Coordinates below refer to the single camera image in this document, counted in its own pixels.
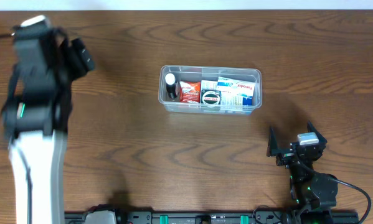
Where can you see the red Panadol ActiFast box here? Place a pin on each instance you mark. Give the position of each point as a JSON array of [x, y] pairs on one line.
[[190, 92]]

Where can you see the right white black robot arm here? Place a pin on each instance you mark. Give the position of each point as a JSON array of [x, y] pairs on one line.
[[314, 192]]

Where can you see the white Panadol box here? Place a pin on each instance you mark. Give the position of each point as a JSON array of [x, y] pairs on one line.
[[243, 88]]

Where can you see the dark syrup bottle white cap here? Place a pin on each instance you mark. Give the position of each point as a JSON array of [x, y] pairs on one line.
[[172, 86]]

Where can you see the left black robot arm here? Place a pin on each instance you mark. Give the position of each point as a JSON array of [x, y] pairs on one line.
[[35, 118]]

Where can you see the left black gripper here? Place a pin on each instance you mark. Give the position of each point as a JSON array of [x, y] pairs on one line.
[[85, 59]]

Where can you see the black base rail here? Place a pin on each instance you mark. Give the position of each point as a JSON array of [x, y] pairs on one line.
[[258, 216]]

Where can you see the clear plastic container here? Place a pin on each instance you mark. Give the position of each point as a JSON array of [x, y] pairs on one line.
[[185, 73]]

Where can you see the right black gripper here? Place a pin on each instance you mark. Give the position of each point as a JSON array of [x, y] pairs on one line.
[[287, 155]]

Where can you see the tall blue medicine box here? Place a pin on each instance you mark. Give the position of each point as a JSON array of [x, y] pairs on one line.
[[228, 101]]

